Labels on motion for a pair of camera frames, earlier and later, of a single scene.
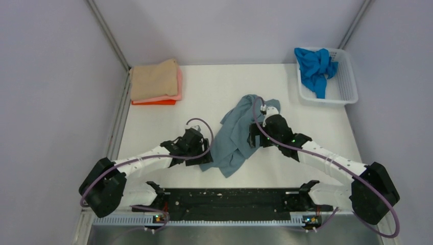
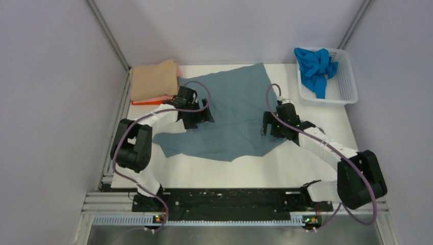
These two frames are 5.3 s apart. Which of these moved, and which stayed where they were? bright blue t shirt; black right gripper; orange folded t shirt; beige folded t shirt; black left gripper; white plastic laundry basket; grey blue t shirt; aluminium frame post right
Moved: grey blue t shirt; black left gripper; black right gripper
Stayed: beige folded t shirt; bright blue t shirt; white plastic laundry basket; orange folded t shirt; aluminium frame post right
